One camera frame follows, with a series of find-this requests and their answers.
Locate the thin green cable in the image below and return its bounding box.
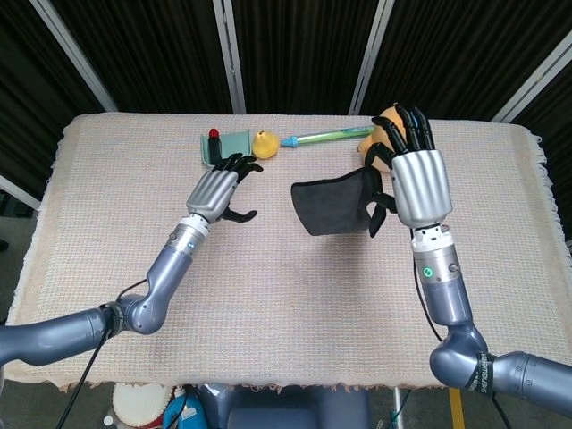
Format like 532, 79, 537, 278
392, 388, 411, 425

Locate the red and black lipstick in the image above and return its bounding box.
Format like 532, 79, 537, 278
207, 128, 224, 164

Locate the blue and white device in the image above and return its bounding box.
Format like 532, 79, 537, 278
163, 386, 209, 429

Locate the white table leg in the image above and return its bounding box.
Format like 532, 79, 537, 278
391, 387, 406, 429

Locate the pale pink woven tablecloth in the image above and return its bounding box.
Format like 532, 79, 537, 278
4, 112, 565, 395

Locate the aluminium frame post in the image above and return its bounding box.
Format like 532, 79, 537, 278
347, 0, 395, 115
29, 0, 118, 113
212, 0, 248, 115
0, 174, 42, 211
491, 30, 572, 122

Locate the grey-blue robot torso base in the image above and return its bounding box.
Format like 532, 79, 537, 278
196, 383, 372, 429

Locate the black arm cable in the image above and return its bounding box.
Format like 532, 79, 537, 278
57, 279, 149, 429
416, 261, 513, 429

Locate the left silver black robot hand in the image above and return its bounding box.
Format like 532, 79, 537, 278
185, 153, 265, 224

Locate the pink and grey cloth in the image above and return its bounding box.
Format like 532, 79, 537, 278
290, 167, 395, 237

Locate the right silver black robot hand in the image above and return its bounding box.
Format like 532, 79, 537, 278
364, 105, 453, 238

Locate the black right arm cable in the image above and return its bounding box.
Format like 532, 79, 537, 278
416, 261, 513, 429

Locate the black pleated curtain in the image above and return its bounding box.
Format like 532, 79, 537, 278
0, 0, 572, 245

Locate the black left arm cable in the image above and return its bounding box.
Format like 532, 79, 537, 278
57, 279, 149, 429

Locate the teal plastic dustpan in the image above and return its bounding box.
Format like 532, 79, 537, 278
199, 129, 253, 171

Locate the yellow plush chick toy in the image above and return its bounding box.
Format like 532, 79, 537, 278
357, 102, 406, 173

